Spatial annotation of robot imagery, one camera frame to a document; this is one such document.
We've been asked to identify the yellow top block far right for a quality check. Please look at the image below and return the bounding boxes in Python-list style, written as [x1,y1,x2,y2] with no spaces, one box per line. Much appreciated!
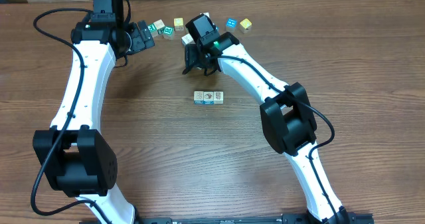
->
[239,18,252,34]

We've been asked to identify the white plain block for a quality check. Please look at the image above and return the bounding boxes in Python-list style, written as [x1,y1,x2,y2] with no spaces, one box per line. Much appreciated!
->
[181,34,195,46]

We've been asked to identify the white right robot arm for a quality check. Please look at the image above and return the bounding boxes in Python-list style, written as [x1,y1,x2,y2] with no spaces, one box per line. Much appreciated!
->
[184,33,349,223]

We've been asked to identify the green C block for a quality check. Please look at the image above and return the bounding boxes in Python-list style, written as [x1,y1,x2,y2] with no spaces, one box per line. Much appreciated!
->
[147,23,158,38]

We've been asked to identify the beige top block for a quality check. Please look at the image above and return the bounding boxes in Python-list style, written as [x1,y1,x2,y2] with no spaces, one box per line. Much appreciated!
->
[153,19,165,35]

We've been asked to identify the hedgehog block white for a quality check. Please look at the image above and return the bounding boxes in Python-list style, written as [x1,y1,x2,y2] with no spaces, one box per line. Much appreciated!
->
[213,91,224,104]

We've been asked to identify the yellow top block left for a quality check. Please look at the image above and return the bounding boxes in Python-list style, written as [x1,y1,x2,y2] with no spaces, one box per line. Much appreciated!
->
[173,17,185,31]

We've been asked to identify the blue top block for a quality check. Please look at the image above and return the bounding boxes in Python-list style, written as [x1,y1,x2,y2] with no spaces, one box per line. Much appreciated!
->
[225,18,238,33]

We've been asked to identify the green R block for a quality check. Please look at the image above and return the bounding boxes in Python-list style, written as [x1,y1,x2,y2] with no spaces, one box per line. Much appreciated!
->
[163,26,175,40]

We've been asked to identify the acorn block yellow sides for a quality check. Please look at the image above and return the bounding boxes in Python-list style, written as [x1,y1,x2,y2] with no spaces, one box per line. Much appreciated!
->
[203,91,214,104]

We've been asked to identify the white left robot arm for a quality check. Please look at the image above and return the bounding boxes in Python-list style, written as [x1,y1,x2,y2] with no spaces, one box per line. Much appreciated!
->
[31,21,155,223]

